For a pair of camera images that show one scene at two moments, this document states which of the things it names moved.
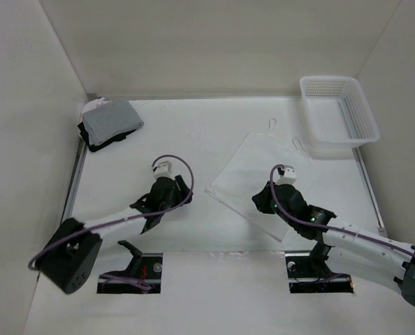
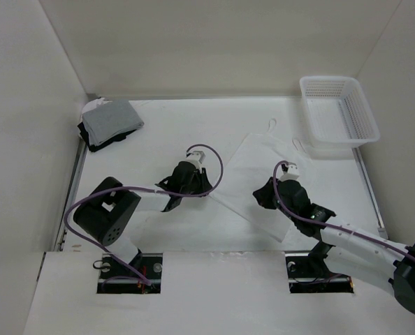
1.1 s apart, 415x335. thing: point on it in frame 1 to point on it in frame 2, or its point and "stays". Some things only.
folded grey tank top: x=110 y=120 stays
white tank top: x=248 y=169 stays
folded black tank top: x=94 y=147 stays
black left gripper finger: x=188 y=199 to x=205 y=184
